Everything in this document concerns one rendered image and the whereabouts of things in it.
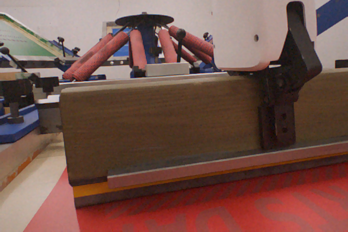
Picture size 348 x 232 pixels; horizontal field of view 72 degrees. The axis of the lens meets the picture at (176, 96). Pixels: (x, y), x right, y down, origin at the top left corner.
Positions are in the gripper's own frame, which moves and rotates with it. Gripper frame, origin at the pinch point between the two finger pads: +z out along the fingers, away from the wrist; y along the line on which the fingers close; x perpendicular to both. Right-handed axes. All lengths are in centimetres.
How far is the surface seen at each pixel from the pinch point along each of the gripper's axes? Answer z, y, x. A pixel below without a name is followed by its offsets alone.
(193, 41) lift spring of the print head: -14, -85, 20
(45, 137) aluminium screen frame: 2.4, -20.0, -25.8
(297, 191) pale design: 5.5, 3.7, 0.3
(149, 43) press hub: -17, -102, 3
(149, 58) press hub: -9, -100, 1
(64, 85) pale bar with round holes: -4, -43, -27
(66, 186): 4.1, -4.2, -19.8
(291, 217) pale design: 5.3, 6.5, -2.5
